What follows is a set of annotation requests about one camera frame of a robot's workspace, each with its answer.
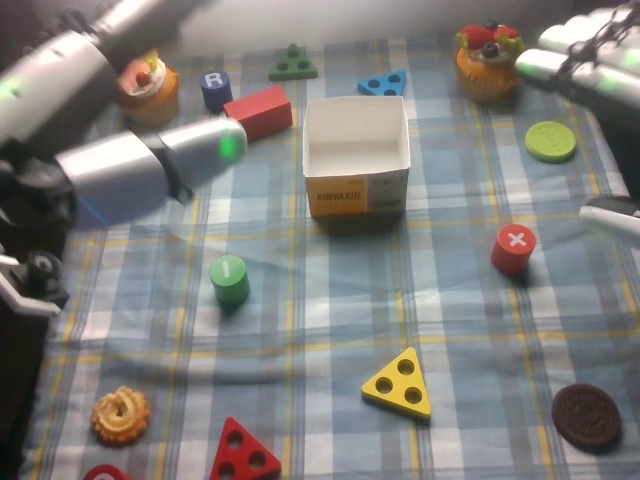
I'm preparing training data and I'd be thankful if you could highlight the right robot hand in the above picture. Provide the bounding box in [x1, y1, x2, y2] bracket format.
[514, 4, 640, 101]

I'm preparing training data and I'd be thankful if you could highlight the red cylinder with white cross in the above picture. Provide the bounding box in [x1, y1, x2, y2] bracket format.
[490, 223, 538, 277]

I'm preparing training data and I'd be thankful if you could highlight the green cube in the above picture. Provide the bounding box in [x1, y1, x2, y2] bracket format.
[208, 254, 251, 306]

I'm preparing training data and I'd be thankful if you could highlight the white paper box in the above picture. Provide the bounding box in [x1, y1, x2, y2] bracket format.
[302, 95, 412, 221]

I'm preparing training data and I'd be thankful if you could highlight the blue cylinder with letter R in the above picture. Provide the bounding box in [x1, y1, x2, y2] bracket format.
[199, 69, 234, 114]

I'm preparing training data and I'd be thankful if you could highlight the strawberry toy cupcake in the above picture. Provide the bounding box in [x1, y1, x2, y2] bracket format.
[453, 18, 526, 104]

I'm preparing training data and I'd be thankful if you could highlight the green round disc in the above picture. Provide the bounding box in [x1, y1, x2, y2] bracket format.
[524, 120, 578, 165]

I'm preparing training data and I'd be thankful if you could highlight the blue triangle with holes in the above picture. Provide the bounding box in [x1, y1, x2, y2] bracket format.
[357, 70, 408, 97]

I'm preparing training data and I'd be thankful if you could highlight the green triangle with holes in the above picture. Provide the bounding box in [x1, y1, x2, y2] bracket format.
[268, 43, 319, 82]

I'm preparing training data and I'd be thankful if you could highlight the red rectangular block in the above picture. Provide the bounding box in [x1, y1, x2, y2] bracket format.
[223, 84, 294, 142]

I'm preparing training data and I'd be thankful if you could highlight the blue plaid tablecloth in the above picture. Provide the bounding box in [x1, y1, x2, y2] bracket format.
[22, 34, 632, 480]

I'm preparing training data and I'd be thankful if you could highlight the chocolate sandwich cookie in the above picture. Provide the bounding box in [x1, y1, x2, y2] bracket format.
[551, 383, 624, 454]

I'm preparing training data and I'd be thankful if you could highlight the yellow triangle with holes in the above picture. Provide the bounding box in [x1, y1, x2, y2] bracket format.
[360, 346, 432, 421]

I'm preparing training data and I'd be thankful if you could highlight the orange cupcake with yellow cream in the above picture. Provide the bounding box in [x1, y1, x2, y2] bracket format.
[115, 48, 180, 126]

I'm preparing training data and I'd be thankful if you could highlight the red triangle with holes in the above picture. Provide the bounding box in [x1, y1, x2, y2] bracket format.
[208, 416, 283, 480]

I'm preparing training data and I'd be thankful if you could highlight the swirl butter cookie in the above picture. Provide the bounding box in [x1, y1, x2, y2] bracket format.
[90, 386, 151, 447]

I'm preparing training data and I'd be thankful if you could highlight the red spool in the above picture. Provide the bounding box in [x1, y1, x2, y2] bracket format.
[82, 463, 132, 480]

